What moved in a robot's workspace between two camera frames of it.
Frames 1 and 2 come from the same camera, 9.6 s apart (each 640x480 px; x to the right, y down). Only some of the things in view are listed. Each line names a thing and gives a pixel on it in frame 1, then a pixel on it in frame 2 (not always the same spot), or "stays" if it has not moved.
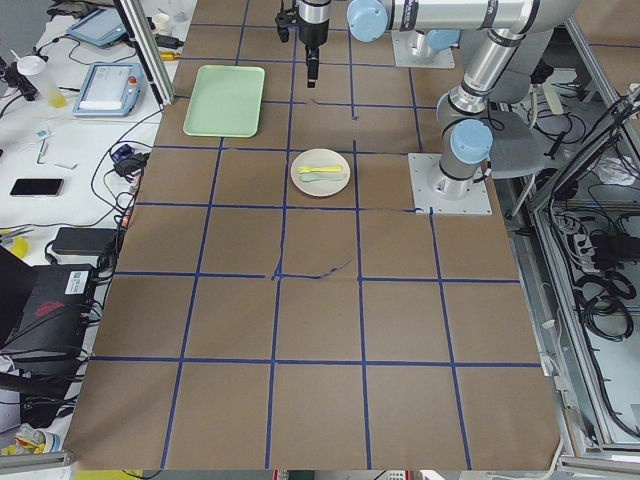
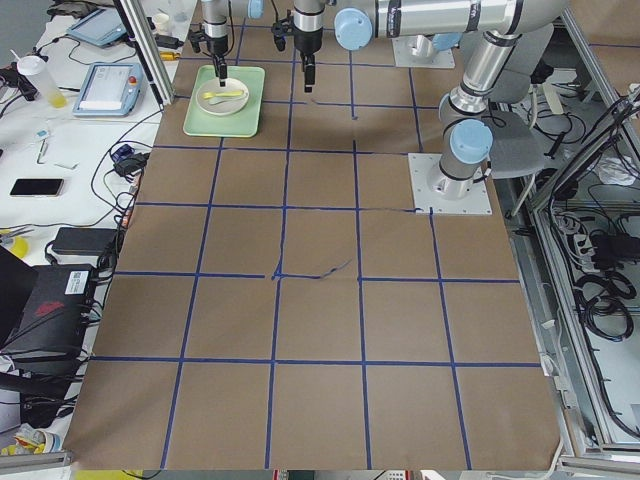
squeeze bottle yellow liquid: [35, 68] stays
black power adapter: [84, 241] stays
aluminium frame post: [149, 51] stays
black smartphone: [42, 187] stays
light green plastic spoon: [310, 177] → [217, 100]
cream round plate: [320, 157] → [215, 99]
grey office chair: [517, 148] stays
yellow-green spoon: [307, 169] → [208, 95]
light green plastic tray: [225, 101] stays
